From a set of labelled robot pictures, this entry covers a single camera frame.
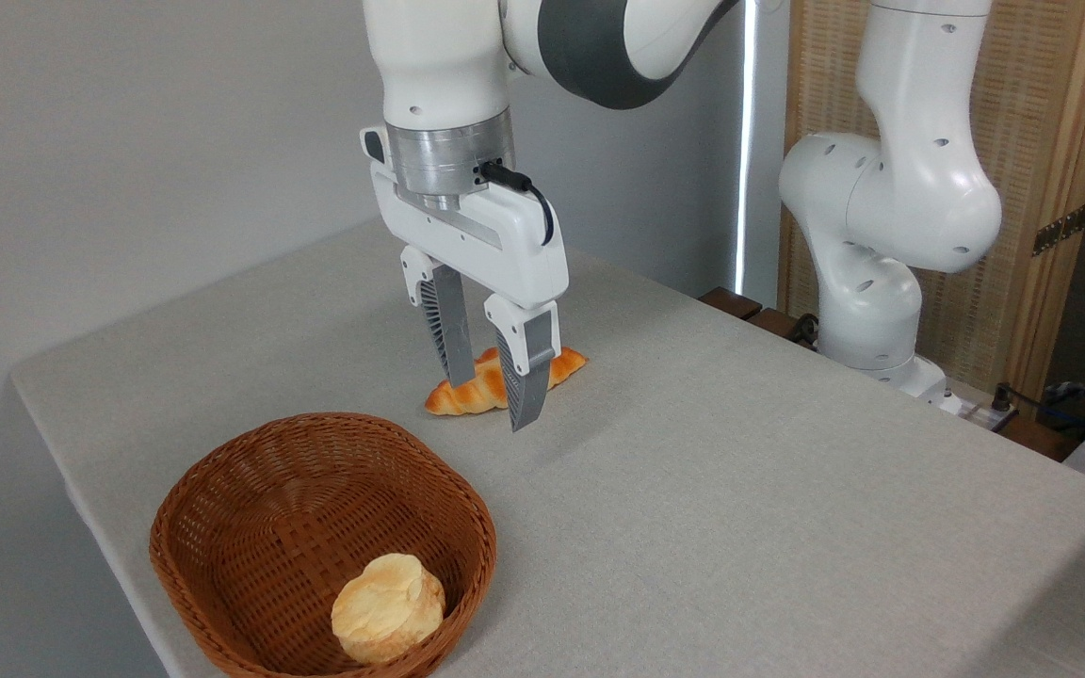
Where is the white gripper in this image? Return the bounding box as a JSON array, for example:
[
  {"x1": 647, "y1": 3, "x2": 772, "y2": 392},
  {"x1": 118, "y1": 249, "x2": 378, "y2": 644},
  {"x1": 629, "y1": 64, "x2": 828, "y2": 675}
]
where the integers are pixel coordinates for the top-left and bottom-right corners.
[{"x1": 370, "y1": 160, "x2": 571, "y2": 434}]

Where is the golden croissant bread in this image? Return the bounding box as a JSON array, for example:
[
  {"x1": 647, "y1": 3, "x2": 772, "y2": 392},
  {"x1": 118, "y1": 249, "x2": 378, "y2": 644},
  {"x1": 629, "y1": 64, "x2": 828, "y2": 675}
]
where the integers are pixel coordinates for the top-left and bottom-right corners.
[{"x1": 424, "y1": 346, "x2": 590, "y2": 418}]

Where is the pale round bread roll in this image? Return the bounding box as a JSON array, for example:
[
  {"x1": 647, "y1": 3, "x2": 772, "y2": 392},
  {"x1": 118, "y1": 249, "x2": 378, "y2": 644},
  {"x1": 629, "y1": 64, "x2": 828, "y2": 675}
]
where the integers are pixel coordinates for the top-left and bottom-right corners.
[{"x1": 331, "y1": 553, "x2": 447, "y2": 665}]

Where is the brown wicker basket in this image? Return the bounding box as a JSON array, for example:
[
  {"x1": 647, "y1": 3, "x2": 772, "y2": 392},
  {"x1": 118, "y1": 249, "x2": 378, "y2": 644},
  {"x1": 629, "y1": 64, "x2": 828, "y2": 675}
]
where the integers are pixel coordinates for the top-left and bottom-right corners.
[{"x1": 149, "y1": 412, "x2": 498, "y2": 678}]

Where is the dark brown wooden block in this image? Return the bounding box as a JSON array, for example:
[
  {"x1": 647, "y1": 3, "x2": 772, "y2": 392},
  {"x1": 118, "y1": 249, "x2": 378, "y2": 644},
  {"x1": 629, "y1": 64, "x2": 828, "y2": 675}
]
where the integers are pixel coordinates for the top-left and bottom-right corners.
[
  {"x1": 747, "y1": 307, "x2": 818, "y2": 347},
  {"x1": 699, "y1": 286, "x2": 764, "y2": 322}
]

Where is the metal screen hinge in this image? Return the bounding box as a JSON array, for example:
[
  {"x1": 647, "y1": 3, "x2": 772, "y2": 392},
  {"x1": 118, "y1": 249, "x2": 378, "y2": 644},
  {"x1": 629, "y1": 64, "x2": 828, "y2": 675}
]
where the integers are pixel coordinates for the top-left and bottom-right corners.
[{"x1": 1031, "y1": 202, "x2": 1085, "y2": 258}]

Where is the wooden folding screen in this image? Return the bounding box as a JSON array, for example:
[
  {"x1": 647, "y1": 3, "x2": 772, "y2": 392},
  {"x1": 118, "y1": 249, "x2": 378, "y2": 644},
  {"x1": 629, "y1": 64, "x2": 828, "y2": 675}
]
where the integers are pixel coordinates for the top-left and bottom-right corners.
[{"x1": 777, "y1": 0, "x2": 1085, "y2": 398}]

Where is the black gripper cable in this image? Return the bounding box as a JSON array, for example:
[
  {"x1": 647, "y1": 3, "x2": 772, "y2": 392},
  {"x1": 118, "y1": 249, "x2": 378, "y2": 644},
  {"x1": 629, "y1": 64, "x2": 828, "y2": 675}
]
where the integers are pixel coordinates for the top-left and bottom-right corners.
[{"x1": 478, "y1": 159, "x2": 556, "y2": 248}]

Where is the black base cable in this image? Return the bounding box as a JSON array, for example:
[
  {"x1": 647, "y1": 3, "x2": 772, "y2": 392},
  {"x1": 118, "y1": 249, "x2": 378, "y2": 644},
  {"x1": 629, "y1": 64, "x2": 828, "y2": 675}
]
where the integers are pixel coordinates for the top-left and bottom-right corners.
[{"x1": 988, "y1": 380, "x2": 1085, "y2": 436}]

